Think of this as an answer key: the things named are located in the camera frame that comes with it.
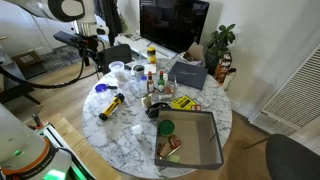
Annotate clear plastic cup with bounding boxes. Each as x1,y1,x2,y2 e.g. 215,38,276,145
108,60,130,84

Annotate black round case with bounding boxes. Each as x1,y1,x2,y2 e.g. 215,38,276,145
145,102,173,119

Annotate packet with green clip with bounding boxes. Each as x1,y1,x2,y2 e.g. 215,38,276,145
141,93,154,110

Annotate white wall vent grille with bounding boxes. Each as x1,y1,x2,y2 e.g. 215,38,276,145
249,45,320,138

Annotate black flat screen television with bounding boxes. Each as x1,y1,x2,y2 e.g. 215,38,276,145
139,0,211,54

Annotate green bottle with red cap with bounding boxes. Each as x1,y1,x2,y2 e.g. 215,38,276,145
157,70,166,93

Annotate grey fabric chair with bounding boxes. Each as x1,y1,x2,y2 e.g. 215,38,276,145
99,43,134,75

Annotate black hanging cloth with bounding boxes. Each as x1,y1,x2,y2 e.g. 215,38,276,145
94,0,123,38

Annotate copper brown jar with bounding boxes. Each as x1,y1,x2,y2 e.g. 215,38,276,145
146,70,155,94

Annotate green round lid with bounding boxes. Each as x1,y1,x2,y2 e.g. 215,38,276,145
157,119,176,137

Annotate white television stand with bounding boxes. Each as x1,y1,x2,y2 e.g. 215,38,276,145
114,31,188,61

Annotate clear plastic container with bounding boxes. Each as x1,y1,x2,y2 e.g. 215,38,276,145
143,63,158,75
146,74,180,104

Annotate brown cardboard box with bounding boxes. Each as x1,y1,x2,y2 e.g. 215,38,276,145
184,42,205,63

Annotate yellow flat box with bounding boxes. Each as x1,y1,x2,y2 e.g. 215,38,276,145
170,95,198,112

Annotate yellow and black flashlight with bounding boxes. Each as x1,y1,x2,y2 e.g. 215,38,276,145
98,92,126,122

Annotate dark grey notebook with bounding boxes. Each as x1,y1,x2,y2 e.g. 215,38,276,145
167,60,209,91

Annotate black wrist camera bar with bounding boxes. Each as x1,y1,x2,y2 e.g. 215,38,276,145
53,30,85,47

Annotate black corrugated cable hose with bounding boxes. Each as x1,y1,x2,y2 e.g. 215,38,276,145
0,49,102,90

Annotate dark cardboard shoe box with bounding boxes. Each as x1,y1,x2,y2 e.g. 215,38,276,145
154,107,225,171

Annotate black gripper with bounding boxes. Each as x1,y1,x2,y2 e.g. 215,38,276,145
79,34,103,72

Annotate blue round lid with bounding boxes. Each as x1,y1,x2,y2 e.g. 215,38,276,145
94,83,108,94

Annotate light wooden platform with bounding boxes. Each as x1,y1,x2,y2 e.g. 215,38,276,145
24,113,123,180

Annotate metal robot mounting frame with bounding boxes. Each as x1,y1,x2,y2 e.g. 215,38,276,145
31,113,98,180

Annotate vitamin bottle with yellow lid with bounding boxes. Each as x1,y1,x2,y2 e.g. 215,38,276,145
146,45,158,65

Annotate red brown snack packet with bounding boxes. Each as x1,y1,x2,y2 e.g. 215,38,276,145
157,134,183,158

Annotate green potted plant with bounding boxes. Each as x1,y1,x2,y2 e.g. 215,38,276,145
204,23,237,76

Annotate dark rounded chair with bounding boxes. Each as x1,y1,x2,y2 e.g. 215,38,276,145
265,133,320,180

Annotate orange printed can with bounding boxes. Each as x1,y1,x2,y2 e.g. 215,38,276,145
214,53,233,85

